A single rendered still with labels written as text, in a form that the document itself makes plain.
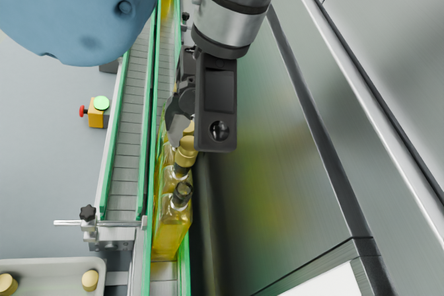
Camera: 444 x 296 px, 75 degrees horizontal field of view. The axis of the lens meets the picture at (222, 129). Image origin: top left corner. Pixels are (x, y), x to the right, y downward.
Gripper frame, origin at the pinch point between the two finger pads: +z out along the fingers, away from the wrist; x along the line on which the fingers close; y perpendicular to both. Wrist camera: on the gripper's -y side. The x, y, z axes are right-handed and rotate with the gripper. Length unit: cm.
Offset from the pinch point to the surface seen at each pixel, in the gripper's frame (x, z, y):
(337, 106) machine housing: -12.5, -19.0, -7.1
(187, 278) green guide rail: -3.1, 21.1, -14.8
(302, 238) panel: -11.5, -6.4, -17.3
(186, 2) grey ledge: -11, 30, 106
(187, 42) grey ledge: -10, 30, 74
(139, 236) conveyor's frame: 5.3, 29.7, -3.8
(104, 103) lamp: 18, 32, 38
